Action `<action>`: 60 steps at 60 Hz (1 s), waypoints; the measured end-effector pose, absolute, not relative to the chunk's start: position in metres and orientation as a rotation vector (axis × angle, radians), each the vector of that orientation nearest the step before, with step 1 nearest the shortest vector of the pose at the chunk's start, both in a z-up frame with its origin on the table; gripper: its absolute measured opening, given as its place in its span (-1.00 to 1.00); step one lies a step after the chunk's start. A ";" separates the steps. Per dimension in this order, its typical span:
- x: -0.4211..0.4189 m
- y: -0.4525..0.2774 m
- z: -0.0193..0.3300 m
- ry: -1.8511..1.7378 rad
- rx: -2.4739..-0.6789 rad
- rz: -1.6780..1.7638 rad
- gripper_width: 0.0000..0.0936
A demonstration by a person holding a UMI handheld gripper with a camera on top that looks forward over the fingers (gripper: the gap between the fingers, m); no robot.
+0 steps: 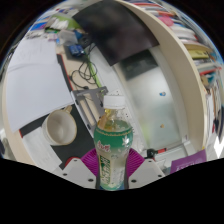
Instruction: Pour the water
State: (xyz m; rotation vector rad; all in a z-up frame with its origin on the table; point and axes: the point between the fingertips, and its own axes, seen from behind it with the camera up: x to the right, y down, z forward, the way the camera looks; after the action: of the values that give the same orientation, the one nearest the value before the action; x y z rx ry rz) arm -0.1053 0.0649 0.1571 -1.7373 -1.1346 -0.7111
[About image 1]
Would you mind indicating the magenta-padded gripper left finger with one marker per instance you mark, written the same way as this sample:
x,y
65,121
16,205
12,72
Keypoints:
x,y
78,173

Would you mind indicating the white ceramic mug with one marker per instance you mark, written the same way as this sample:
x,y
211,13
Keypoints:
x,y
60,128

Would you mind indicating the grey metal laptop stand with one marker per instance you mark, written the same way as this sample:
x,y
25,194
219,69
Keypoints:
x,y
88,100

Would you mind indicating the small blue device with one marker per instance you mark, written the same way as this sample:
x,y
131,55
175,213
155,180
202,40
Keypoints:
x,y
75,50

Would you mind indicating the wooden shelf with books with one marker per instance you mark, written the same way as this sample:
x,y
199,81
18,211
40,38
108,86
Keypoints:
x,y
193,86

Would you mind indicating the flat round red coaster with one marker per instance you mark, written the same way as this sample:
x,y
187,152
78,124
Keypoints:
x,y
67,160

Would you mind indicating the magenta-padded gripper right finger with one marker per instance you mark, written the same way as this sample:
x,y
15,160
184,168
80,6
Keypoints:
x,y
146,171

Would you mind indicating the green-labelled clear drink bottle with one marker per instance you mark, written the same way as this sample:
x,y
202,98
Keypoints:
x,y
113,146

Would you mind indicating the printed paper sheet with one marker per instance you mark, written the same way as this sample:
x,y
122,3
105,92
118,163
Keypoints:
x,y
40,148

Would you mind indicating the black desk mat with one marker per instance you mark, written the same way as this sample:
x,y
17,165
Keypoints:
x,y
80,146

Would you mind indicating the black computer monitor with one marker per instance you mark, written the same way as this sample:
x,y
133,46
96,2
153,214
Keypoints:
x,y
113,30

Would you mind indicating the large white paper sheet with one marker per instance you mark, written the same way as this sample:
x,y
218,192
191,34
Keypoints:
x,y
36,93

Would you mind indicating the purple hanging pennant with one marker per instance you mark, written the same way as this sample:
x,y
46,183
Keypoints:
x,y
188,163

